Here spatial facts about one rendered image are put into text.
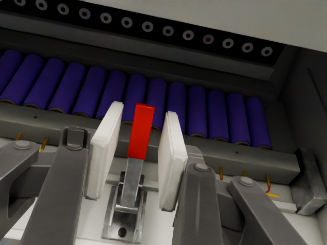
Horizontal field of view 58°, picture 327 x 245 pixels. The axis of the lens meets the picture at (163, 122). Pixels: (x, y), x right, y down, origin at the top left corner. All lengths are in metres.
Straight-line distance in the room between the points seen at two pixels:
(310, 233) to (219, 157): 0.09
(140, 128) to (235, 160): 0.09
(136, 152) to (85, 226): 0.07
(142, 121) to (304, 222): 0.16
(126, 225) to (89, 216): 0.03
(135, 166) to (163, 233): 0.06
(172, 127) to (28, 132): 0.13
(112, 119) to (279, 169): 0.16
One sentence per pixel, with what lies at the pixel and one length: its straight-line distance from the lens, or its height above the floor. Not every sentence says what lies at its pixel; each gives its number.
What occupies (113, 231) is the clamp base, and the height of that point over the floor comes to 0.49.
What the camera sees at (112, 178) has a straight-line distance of 0.23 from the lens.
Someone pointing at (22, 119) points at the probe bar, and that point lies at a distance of 0.25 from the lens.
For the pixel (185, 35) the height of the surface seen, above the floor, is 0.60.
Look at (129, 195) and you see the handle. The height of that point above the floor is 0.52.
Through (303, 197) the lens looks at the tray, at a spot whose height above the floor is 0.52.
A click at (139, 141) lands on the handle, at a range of 0.19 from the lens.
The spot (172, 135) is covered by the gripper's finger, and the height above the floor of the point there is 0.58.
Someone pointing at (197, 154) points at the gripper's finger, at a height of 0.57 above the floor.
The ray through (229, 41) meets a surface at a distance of 0.31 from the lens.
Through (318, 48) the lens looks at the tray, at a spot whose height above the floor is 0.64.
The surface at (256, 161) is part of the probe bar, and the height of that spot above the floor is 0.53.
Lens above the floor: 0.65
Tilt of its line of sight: 27 degrees down
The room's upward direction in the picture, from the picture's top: 13 degrees clockwise
